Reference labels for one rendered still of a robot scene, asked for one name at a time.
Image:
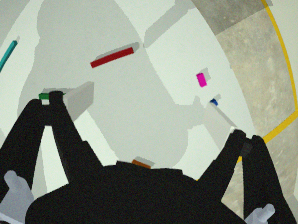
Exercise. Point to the green rod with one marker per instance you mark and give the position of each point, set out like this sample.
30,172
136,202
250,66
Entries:
44,96

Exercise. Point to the turquoise rod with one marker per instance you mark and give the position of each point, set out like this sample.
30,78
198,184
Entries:
8,53

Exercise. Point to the red rod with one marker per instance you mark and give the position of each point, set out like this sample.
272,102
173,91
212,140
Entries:
112,57

